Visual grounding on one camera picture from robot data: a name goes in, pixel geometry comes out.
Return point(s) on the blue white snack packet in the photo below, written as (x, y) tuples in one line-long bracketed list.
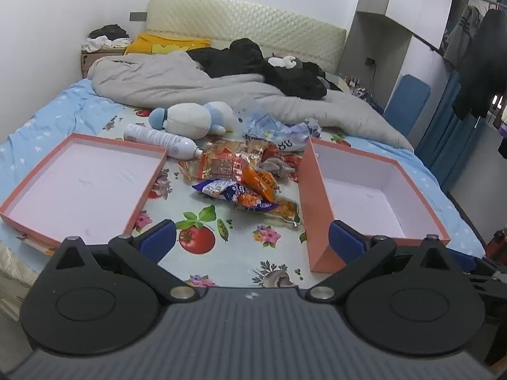
[(214, 187)]

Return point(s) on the light blue bed sheet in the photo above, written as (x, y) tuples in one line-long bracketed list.
[(39, 126)]

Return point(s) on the white spray bottle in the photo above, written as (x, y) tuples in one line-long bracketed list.
[(158, 137)]

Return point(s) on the brown cardboard box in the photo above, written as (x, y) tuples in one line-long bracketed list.
[(89, 61)]

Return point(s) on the black white plush toy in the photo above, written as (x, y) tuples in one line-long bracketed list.
[(279, 61)]

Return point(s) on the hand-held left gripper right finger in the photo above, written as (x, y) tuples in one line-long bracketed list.
[(346, 241)]

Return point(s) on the dark red snack packet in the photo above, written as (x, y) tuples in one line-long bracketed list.
[(271, 151)]

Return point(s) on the pink cardboard box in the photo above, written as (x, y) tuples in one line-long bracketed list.
[(317, 206)]

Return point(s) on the blue chair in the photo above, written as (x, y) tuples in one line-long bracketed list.
[(408, 103)]

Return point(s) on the black clothes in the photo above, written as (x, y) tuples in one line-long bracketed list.
[(229, 61)]

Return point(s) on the grey wall plate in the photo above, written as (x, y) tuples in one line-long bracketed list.
[(138, 16)]

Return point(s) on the red metal object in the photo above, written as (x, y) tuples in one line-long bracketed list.
[(498, 247)]

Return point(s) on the crumpled plastic bag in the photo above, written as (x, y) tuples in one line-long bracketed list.
[(269, 124)]

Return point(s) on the clear yellow cake packet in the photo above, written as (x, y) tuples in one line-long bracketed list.
[(222, 162)]

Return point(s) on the pink box lid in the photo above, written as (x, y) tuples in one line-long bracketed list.
[(79, 190)]

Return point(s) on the black wall socket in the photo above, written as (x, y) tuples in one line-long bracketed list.
[(370, 62)]

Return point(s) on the dark hanging jacket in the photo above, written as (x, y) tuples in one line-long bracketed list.
[(479, 59)]

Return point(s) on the white blue plush toy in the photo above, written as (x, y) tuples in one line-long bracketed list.
[(186, 120)]

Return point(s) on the purple orange snack packet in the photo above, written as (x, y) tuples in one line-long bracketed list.
[(247, 200)]

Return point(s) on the yellow cloth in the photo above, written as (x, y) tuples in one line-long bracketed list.
[(158, 45)]

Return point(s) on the round bedside table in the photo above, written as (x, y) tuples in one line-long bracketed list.
[(340, 84)]

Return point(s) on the blue curtain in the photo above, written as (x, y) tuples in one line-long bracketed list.
[(439, 138)]

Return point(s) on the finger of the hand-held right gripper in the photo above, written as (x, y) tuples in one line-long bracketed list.
[(489, 281)]

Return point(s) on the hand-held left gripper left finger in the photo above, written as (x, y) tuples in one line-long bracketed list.
[(158, 239)]

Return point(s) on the row of small bottles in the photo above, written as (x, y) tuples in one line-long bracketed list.
[(352, 82)]

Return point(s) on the grey hanging garment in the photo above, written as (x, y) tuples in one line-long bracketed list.
[(459, 35)]

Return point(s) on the grey duvet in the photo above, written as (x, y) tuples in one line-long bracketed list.
[(158, 79)]

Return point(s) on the grey clear snack packet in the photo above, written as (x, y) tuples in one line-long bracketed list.
[(277, 166)]

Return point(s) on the cream padded headboard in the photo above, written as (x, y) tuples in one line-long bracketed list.
[(237, 19)]

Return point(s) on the pile of snack packets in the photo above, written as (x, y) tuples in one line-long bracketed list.
[(237, 253)]

